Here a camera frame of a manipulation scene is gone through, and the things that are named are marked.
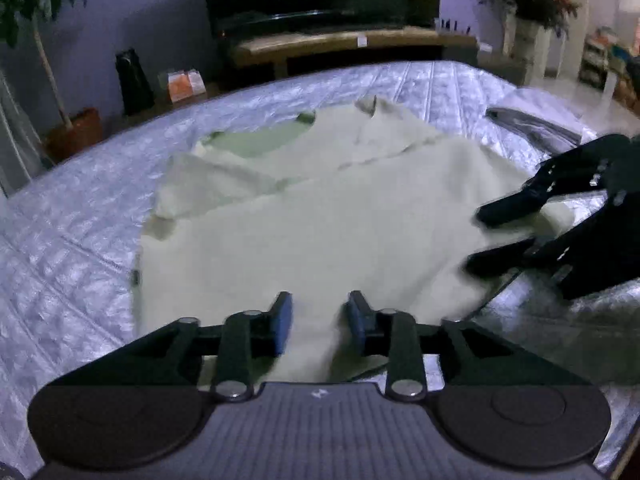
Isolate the grey folded cloth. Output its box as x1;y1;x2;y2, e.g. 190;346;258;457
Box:
485;87;598;153

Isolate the cluttered storage shelf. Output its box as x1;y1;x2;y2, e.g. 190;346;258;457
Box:
580;25;640;118

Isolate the wooden television bench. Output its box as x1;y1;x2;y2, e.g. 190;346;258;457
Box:
232;26;481;79

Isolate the cream sweatshirt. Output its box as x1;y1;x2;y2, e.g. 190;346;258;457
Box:
131;96;576;386

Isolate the leafy plant in white pot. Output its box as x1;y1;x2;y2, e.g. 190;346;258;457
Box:
472;0;582;86

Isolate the black cone-shaped speaker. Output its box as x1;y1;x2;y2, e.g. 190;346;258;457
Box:
115;47;156;117

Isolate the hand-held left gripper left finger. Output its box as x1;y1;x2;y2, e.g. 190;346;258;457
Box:
46;290;294;403

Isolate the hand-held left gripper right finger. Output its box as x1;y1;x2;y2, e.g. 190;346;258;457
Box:
346;289;594;403

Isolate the row of small bottles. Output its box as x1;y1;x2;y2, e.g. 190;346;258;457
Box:
434;16;474;36

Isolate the white sheer curtain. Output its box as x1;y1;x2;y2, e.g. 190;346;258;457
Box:
0;70;43;198

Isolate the potted tree in terracotta pot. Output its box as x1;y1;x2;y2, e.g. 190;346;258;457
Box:
0;0;103;163

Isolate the dark low side table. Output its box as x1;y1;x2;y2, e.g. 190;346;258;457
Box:
107;82;223;133

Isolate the orange and white box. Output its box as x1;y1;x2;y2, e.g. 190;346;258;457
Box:
159;67;208;105

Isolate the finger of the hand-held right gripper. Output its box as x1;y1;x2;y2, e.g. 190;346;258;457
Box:
475;137;609;229
464;230;576;278

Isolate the silver quilted bedspread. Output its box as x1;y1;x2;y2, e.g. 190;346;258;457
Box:
0;60;640;480

